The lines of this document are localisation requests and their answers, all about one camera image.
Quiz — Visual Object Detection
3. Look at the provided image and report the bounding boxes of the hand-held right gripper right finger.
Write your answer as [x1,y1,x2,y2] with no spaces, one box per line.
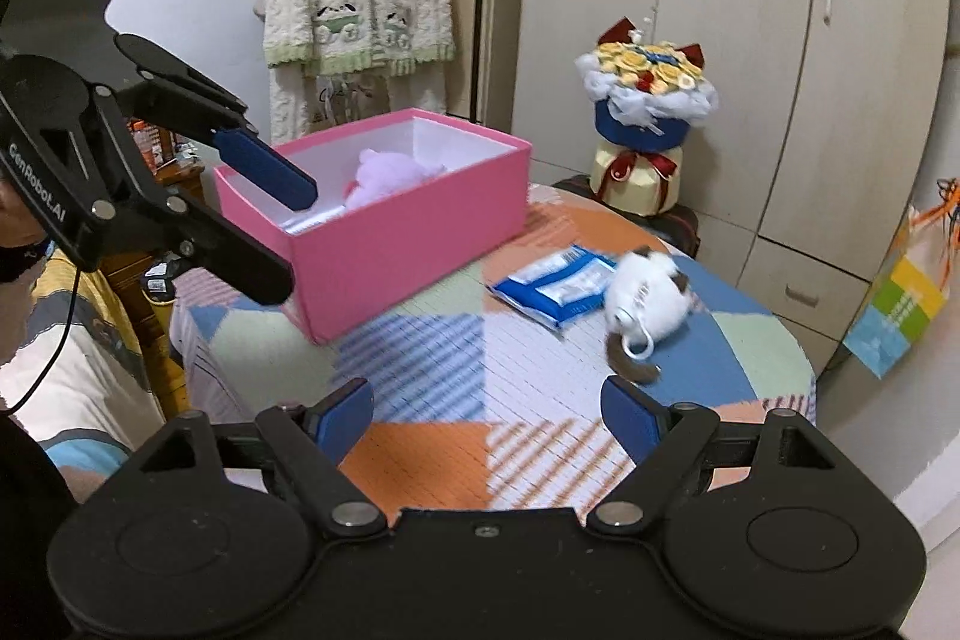
[589,376,837,532]

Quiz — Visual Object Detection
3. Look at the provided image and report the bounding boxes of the white plush cat toy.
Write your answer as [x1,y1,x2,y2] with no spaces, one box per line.
[604,246,695,384]

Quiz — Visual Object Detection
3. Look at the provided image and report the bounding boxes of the blue wrapped flower bouquet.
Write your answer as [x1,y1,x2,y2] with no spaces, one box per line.
[574,16,719,217]

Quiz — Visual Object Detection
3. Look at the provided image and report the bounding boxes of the patterned tablecloth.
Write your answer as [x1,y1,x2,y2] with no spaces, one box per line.
[169,182,818,513]

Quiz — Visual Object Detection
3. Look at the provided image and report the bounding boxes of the blue and white packet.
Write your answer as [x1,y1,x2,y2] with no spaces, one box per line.
[486,244,617,332]

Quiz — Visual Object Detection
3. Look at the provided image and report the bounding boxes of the dark patterned stool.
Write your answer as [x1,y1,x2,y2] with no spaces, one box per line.
[551,175,702,259]

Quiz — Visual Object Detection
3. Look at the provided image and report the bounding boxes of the purple plush toy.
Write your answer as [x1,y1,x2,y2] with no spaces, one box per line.
[343,147,449,210]

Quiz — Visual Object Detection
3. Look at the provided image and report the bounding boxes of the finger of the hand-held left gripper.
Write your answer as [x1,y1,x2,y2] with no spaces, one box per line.
[94,32,317,211]
[150,190,295,305]

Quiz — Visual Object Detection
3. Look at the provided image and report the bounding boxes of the orange strap bundle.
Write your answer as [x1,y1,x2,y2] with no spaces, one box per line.
[911,176,960,251]

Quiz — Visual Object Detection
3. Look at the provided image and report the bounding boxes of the colourful paper gift bag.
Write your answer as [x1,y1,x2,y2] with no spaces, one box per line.
[841,205,950,380]

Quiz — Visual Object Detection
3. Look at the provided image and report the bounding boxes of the pink cardboard box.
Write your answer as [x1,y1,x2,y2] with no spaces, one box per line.
[212,107,535,345]

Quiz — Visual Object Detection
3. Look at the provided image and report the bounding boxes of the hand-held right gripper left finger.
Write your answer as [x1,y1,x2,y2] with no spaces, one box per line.
[131,377,387,540]

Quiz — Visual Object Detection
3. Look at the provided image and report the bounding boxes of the beige wardrobe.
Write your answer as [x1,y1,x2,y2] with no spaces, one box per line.
[480,0,950,371]

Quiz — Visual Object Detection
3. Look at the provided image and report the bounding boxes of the person's striped shirt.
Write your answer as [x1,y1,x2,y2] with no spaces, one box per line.
[0,250,170,506]

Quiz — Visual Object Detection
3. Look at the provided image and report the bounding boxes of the black face mask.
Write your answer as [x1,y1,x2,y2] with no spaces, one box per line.
[0,242,50,285]

